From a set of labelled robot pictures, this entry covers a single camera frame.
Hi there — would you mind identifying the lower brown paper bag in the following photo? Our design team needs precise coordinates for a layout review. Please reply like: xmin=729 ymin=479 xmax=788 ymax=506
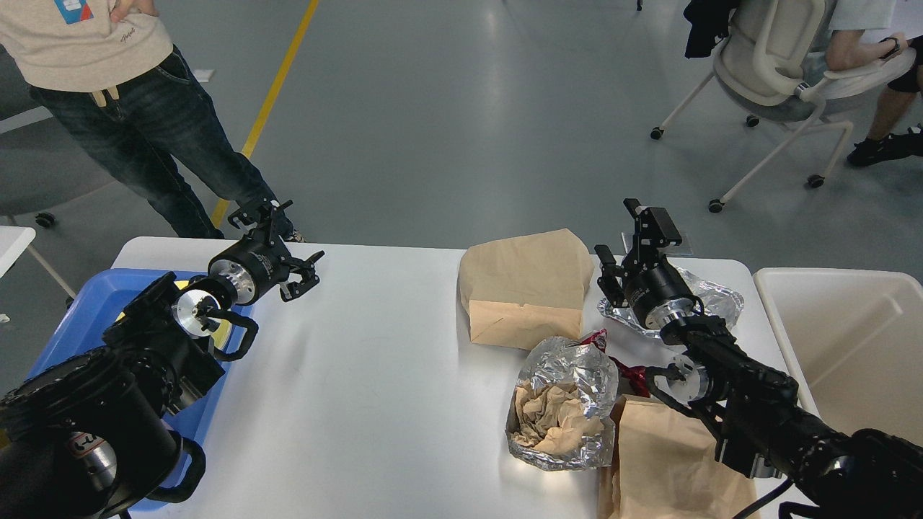
xmin=596 ymin=396 xmax=757 ymax=518

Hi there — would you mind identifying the grey chair at left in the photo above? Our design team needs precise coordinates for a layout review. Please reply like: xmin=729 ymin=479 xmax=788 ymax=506
xmin=0 ymin=43 xmax=116 ymax=229

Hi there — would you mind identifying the brown paper bag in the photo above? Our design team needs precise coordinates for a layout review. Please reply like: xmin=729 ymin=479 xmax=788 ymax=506
xmin=596 ymin=396 xmax=757 ymax=518
xmin=458 ymin=229 xmax=594 ymax=350

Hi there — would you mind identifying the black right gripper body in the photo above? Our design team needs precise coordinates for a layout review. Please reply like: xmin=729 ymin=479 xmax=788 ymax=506
xmin=623 ymin=262 xmax=699 ymax=329

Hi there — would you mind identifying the white side table corner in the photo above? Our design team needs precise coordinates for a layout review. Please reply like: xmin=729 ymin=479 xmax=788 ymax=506
xmin=0 ymin=226 xmax=36 ymax=277

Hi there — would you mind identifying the upper brown paper bag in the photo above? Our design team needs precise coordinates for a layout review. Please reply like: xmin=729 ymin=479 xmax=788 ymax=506
xmin=458 ymin=229 xmax=594 ymax=350

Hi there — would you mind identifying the white plastic bin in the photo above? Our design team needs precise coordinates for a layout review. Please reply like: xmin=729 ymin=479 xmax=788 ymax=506
xmin=754 ymin=268 xmax=922 ymax=445

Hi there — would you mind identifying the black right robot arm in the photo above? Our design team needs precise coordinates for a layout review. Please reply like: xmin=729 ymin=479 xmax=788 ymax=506
xmin=594 ymin=198 xmax=922 ymax=518

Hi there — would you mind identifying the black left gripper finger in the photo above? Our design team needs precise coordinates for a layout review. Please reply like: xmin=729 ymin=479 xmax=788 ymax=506
xmin=279 ymin=250 xmax=325 ymax=303
xmin=227 ymin=198 xmax=293 ymax=247

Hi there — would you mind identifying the seated person in white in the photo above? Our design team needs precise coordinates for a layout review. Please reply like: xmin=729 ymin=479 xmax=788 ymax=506
xmin=825 ymin=1 xmax=922 ymax=167

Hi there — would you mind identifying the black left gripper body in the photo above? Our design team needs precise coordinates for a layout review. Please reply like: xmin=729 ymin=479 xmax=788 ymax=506
xmin=208 ymin=239 xmax=296 ymax=306

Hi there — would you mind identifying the person in beige sweater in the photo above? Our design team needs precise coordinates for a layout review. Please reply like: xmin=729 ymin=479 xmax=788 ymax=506
xmin=1 ymin=1 xmax=275 ymax=239

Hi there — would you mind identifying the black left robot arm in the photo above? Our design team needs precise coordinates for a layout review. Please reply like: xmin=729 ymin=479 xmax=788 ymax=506
xmin=2 ymin=198 xmax=322 ymax=518

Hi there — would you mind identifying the foil bag with crumpled paper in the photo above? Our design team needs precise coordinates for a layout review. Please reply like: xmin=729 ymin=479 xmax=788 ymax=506
xmin=505 ymin=329 xmax=619 ymax=471

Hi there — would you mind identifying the red snack wrapper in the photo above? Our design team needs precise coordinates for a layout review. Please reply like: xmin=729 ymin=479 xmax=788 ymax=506
xmin=577 ymin=329 xmax=650 ymax=398

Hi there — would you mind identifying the flat foil bag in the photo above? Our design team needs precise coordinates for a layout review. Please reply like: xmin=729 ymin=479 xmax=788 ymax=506
xmin=597 ymin=266 xmax=744 ymax=340

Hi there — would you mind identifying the yellow plastic plate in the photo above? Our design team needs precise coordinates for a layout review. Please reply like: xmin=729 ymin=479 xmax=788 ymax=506
xmin=174 ymin=280 xmax=233 ymax=350

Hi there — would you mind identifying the blue plastic tray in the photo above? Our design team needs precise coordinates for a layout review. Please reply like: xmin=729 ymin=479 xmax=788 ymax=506
xmin=2 ymin=268 xmax=257 ymax=518

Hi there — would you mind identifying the white office chair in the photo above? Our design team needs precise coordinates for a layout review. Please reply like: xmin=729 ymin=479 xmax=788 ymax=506
xmin=649 ymin=0 xmax=918 ymax=214

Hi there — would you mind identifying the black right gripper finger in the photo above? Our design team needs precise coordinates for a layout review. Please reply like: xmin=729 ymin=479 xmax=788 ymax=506
xmin=623 ymin=198 xmax=683 ymax=270
xmin=594 ymin=245 xmax=629 ymax=308

